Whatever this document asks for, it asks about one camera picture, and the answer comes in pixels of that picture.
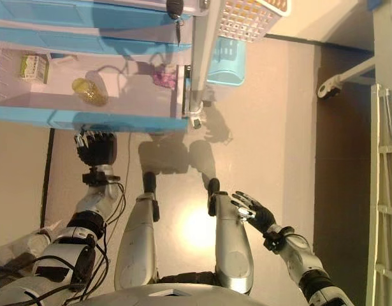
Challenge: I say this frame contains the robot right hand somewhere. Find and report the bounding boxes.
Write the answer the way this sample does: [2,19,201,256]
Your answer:
[230,190,276,237]

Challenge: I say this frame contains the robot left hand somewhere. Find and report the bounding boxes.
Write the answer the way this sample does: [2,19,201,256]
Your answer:
[73,129,117,166]

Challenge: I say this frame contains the blue fronted cart drawer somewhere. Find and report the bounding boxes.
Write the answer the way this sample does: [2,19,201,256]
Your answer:
[0,47,192,133]
[0,0,195,27]
[0,27,193,58]

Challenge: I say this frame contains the clear bottle yellow capsules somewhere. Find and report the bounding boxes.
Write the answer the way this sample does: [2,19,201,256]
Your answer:
[71,78,109,107]

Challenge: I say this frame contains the purple white medicine box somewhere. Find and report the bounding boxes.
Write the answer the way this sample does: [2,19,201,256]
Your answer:
[152,65,176,89]

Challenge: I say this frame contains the small green white medicine box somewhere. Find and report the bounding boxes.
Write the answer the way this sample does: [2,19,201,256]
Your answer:
[18,54,52,84]

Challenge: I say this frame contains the robot left leg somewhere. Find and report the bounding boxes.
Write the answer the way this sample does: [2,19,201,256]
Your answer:
[114,171,160,291]

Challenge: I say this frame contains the robot grey torso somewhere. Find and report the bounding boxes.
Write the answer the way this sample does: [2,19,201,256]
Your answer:
[83,283,270,306]

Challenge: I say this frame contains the hospital bed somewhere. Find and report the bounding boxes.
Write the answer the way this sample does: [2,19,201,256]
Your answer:
[316,0,392,306]

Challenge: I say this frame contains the white medical cart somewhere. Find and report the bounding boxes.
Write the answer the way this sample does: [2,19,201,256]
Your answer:
[0,0,215,131]

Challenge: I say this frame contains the bed caster wheel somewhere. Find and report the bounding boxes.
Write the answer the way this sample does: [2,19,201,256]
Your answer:
[316,75,343,100]

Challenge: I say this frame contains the blue waste bin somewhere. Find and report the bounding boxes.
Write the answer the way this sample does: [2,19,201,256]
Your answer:
[205,36,247,87]

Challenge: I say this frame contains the black cart key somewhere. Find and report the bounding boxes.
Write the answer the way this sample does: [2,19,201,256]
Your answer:
[166,0,185,45]

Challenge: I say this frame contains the white mesh basket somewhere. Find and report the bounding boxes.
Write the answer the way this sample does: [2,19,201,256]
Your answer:
[216,0,294,44]

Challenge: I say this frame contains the thin floor cable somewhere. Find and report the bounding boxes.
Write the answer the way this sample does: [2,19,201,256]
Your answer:
[126,133,133,181]

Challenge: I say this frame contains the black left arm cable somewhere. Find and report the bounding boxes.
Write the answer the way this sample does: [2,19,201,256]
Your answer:
[68,181,126,300]

